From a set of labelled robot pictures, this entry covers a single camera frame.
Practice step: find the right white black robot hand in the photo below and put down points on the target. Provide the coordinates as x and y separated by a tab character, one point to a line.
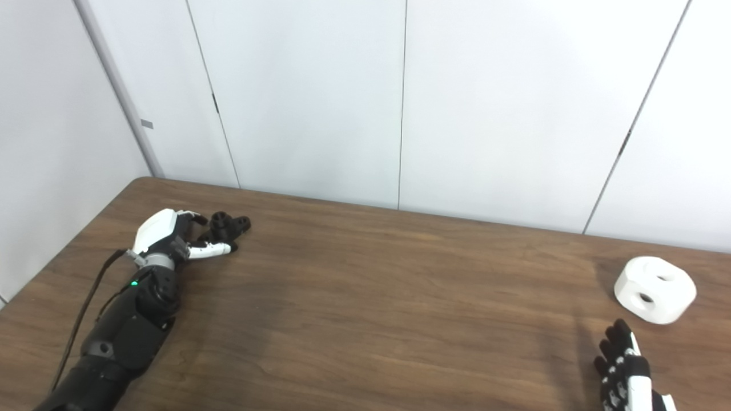
631	382

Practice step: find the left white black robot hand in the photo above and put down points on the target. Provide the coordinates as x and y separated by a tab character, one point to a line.
157	231

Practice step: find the black plastic holder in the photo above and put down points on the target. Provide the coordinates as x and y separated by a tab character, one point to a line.
225	225

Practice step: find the round white plastic piece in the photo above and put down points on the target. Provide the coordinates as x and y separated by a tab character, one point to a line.
654	288

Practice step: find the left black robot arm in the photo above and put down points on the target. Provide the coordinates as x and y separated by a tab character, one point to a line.
125	337

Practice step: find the small grey wall tag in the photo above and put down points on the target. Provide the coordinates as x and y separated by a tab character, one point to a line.
147	124

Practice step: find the grey wall corner trim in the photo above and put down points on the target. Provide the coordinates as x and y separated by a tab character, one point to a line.
117	85

